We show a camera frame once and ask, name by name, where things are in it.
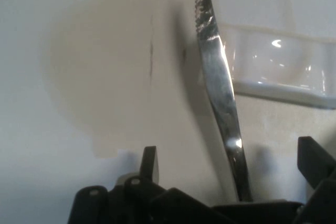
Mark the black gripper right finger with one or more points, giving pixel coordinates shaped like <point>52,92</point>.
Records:
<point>312,155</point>

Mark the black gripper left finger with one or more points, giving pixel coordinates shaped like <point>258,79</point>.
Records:
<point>149,163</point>

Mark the silver serrated table knife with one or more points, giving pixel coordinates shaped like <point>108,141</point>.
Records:
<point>215,77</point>

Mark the white ceramic cutlery rest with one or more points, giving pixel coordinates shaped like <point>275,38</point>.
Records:
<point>278,61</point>

